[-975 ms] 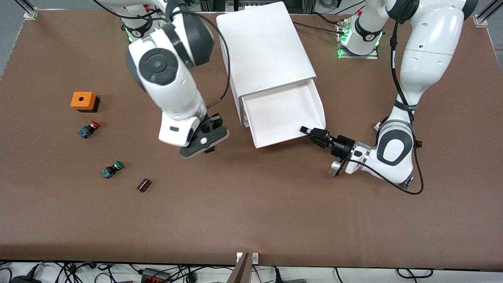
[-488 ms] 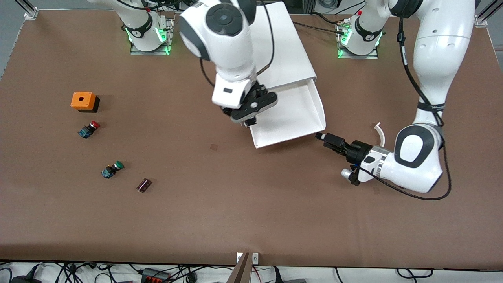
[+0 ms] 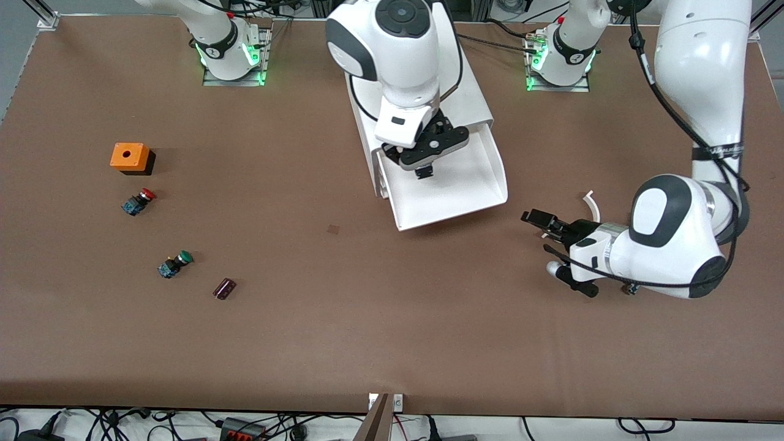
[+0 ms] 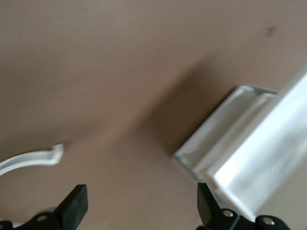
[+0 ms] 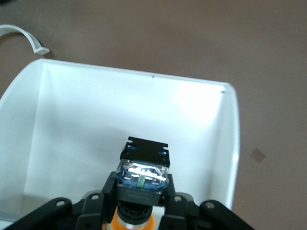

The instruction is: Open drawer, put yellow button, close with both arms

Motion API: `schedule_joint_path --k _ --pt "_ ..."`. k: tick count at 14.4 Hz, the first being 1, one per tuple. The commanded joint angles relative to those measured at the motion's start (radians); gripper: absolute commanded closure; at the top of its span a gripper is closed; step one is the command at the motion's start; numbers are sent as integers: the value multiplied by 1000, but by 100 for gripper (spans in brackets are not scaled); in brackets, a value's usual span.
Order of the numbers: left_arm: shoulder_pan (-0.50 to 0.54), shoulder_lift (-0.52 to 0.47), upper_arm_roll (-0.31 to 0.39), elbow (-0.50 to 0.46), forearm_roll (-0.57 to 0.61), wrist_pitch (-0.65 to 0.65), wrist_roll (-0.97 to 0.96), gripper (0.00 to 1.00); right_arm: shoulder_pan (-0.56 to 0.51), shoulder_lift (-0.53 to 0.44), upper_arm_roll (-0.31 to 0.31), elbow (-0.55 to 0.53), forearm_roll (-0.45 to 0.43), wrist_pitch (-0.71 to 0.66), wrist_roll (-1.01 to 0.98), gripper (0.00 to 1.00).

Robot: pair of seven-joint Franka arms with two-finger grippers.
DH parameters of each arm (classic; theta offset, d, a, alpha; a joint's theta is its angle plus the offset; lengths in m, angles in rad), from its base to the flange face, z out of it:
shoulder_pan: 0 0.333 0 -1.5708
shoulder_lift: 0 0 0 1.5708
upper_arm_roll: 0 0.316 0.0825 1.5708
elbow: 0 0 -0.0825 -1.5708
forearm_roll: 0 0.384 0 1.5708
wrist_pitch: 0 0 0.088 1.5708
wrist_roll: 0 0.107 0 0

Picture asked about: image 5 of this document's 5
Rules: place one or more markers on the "yellow push button switch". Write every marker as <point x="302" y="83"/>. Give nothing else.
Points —
<point x="141" y="172"/>

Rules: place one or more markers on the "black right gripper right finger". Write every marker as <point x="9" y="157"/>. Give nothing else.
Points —
<point x="172" y="196"/>

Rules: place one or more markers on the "beige tape patch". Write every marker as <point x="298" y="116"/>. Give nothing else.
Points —
<point x="258" y="155"/>

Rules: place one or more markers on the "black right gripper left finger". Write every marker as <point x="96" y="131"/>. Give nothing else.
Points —
<point x="108" y="191"/>

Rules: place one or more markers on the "white plastic drawer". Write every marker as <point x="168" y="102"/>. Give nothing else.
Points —
<point x="96" y="115"/>

